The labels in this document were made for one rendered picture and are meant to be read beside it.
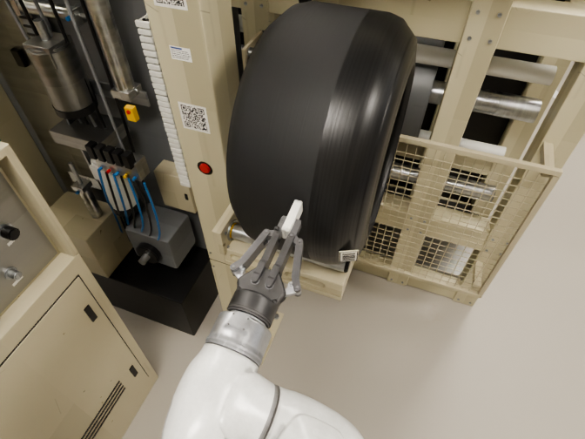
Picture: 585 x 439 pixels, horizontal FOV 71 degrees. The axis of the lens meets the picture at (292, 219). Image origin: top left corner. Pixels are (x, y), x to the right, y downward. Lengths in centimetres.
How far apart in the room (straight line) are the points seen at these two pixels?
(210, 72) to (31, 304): 72
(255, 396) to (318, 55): 57
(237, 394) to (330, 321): 147
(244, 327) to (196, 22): 59
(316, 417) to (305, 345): 135
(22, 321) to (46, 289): 9
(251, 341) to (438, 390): 146
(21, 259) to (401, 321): 158
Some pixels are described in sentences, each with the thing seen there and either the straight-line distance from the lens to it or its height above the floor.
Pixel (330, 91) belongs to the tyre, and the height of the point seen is 142.
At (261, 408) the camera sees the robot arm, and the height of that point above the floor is 122.
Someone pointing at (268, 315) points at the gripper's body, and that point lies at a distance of 65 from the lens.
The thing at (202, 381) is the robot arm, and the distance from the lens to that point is 60.
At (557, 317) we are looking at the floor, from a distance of 241.
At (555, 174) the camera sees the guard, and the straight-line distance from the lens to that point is 143.
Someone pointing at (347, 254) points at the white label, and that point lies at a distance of 87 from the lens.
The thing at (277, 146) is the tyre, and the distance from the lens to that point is 75.
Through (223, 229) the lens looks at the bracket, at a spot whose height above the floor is 95.
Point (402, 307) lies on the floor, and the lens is 214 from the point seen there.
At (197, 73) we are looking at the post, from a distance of 97.
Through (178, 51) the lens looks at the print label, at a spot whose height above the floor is 138.
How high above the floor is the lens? 180
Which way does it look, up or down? 48 degrees down
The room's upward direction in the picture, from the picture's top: straight up
